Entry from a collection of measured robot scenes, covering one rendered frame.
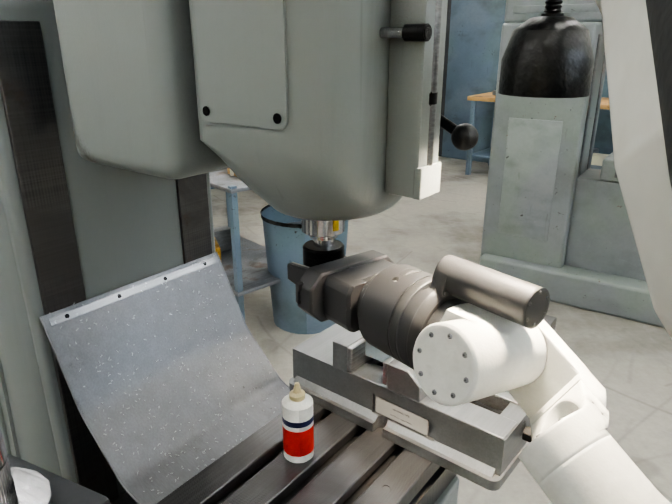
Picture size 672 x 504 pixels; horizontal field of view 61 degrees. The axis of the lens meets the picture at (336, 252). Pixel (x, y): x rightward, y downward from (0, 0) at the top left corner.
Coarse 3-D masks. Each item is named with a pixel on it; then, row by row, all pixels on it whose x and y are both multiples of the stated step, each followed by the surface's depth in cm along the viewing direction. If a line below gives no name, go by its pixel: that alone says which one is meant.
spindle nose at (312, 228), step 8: (304, 224) 62; (312, 224) 61; (320, 224) 61; (328, 224) 61; (344, 224) 63; (304, 232) 63; (312, 232) 62; (320, 232) 62; (328, 232) 62; (336, 232) 62
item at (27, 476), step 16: (16, 464) 47; (32, 464) 47; (16, 480) 44; (32, 480) 44; (48, 480) 44; (64, 480) 45; (32, 496) 42; (48, 496) 42; (64, 496) 44; (80, 496) 44; (96, 496) 44
